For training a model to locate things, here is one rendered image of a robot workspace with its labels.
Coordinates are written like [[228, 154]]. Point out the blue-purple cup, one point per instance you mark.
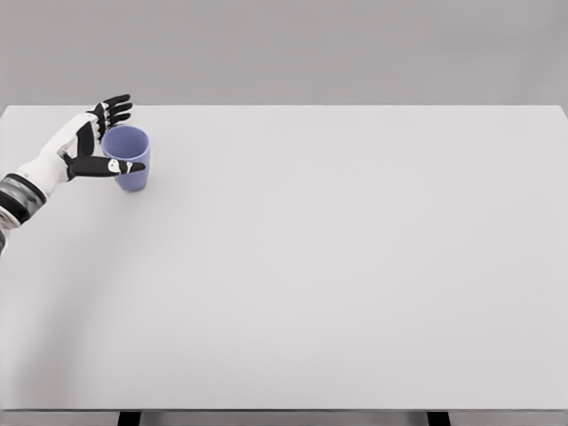
[[133, 153]]

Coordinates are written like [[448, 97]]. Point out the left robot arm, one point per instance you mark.
[[26, 186]]

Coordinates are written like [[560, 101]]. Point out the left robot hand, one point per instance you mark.
[[71, 135]]

